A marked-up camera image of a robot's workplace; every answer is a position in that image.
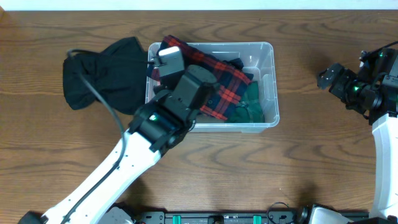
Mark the red navy plaid shirt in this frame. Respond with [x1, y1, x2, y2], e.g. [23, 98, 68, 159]
[144, 35, 253, 124]

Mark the dark navy garment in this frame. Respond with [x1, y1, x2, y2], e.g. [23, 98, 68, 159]
[228, 58, 244, 70]

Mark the dark green garment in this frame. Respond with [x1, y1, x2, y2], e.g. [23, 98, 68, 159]
[226, 82, 265, 123]

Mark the large black garment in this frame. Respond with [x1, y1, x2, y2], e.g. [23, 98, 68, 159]
[63, 37, 147, 115]

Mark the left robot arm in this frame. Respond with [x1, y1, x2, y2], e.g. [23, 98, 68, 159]
[20, 65, 219, 223]

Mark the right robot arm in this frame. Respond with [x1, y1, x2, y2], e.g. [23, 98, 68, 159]
[296, 42, 397, 223]

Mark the clear plastic storage bin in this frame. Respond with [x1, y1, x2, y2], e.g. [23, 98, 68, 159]
[146, 42, 279, 133]

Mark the black left camera cable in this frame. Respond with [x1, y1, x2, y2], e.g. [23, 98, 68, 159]
[60, 48, 156, 224]

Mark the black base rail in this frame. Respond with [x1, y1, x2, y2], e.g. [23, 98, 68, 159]
[105, 208, 371, 224]

